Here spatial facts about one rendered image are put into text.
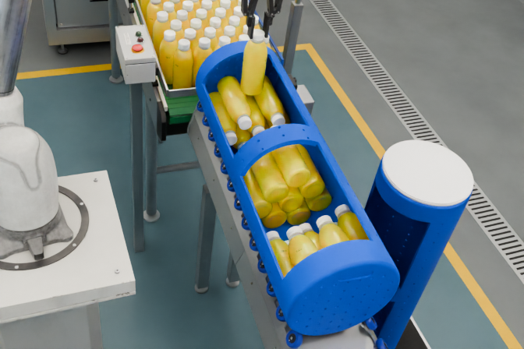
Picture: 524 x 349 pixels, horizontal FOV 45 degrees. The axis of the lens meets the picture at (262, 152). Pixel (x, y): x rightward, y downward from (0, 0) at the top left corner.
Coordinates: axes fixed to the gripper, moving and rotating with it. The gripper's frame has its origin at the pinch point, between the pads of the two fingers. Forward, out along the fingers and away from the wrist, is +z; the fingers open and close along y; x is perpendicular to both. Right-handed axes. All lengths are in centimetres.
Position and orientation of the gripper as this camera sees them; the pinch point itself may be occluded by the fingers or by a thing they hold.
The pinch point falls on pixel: (258, 26)
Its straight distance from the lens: 184.5
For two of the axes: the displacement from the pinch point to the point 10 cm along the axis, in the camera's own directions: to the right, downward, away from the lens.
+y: 9.4, -1.3, 3.0
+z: -1.1, 7.4, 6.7
